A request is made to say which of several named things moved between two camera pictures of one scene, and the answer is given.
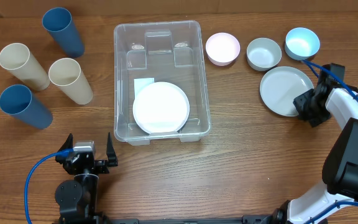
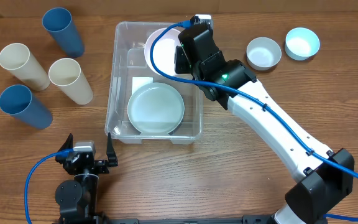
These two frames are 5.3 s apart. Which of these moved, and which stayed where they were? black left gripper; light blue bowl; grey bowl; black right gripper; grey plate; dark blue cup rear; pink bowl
Moved: grey plate; pink bowl; black right gripper
Stayed: light blue bowl; dark blue cup rear; grey bowl; black left gripper
